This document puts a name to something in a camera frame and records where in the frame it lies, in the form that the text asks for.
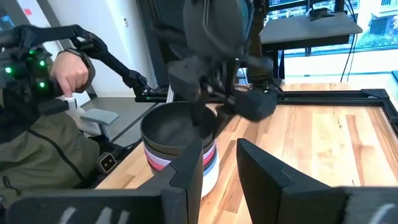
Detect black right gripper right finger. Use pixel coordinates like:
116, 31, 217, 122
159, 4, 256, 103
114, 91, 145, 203
236, 138, 398, 224

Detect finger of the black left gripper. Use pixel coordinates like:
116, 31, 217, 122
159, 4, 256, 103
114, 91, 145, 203
190, 98, 208, 140
215, 103, 234, 132

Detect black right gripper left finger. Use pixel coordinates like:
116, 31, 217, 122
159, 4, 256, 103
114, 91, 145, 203
6, 138, 205, 224

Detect white bowl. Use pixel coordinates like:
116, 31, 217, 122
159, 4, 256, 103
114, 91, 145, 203
202, 169, 220, 185
200, 177, 219, 198

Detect black bowl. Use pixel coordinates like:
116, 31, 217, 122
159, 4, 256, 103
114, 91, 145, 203
139, 101, 218, 156
142, 141, 217, 162

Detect magenta bowl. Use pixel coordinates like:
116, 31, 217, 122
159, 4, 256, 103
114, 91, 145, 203
146, 152, 217, 172

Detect blue bowl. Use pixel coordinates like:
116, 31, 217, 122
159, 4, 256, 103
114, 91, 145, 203
203, 160, 220, 177

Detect lavender bowl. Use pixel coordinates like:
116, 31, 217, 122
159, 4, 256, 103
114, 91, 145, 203
143, 146, 217, 167

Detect small grey connector box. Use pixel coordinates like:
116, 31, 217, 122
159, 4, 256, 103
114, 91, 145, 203
98, 152, 118, 174

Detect grey chair armrest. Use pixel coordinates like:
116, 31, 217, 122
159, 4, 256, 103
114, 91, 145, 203
80, 108, 121, 139

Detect person's hand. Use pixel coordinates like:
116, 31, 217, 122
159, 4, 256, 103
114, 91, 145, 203
49, 51, 90, 98

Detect grey desk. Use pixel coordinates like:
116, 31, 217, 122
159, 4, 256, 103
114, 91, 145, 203
259, 11, 364, 82

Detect computer screen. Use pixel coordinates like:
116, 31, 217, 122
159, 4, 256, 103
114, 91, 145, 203
267, 0, 346, 13

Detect black desk device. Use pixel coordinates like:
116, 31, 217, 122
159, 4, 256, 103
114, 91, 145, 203
306, 7, 336, 22

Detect person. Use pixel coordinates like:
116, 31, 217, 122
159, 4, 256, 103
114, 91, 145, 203
0, 46, 101, 215

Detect window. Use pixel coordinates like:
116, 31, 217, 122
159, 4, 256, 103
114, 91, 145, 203
282, 0, 398, 57

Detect hanging black cables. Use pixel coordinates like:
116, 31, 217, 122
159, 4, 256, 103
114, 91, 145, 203
340, 0, 358, 83

